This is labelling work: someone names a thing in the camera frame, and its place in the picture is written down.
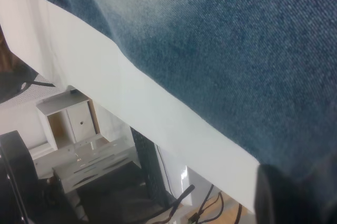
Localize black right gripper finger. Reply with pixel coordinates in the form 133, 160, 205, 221
254, 164, 303, 224

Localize white cabinet with drawer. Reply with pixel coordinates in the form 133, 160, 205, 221
36, 92, 100, 151

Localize blue denim shorts with print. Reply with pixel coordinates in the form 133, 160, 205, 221
7, 0, 337, 224

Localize grey slotted metal bracket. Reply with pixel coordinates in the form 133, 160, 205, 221
28, 134, 143, 196

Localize black rounded equipment box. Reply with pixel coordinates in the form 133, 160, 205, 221
0, 130, 41, 224

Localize thin black floor cable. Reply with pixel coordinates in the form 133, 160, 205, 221
188, 184, 224, 224

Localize black rod with cable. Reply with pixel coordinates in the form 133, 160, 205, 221
160, 184, 196, 224

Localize black upright perforated post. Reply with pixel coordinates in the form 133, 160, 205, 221
130, 126, 170, 209

